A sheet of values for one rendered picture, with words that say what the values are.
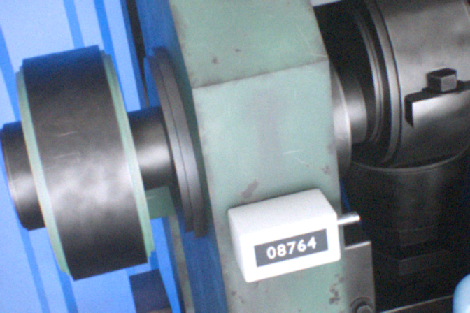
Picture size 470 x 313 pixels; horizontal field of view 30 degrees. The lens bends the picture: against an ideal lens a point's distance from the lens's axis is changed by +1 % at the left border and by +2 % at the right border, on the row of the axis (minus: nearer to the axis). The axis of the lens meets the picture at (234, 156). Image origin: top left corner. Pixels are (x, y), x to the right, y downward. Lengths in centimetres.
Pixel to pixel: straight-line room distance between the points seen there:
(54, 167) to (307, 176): 18
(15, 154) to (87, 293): 148
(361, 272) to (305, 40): 20
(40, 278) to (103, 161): 147
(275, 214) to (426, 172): 18
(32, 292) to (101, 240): 148
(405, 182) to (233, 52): 23
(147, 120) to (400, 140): 20
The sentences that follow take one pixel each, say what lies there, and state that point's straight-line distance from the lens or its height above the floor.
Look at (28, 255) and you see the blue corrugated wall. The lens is 208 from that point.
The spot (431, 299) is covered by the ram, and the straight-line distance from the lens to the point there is 79.
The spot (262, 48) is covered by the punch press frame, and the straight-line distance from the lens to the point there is 59.
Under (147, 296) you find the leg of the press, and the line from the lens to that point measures 132.
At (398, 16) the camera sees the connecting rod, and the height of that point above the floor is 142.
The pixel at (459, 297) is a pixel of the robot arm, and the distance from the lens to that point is 67.
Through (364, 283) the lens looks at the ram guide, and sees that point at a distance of 71.
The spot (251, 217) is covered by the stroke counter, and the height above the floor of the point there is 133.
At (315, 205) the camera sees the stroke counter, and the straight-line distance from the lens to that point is 61.
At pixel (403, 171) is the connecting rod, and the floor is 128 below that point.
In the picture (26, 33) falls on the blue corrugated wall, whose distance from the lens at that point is 187.
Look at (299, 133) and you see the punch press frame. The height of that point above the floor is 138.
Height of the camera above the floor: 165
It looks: 28 degrees down
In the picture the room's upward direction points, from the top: 8 degrees counter-clockwise
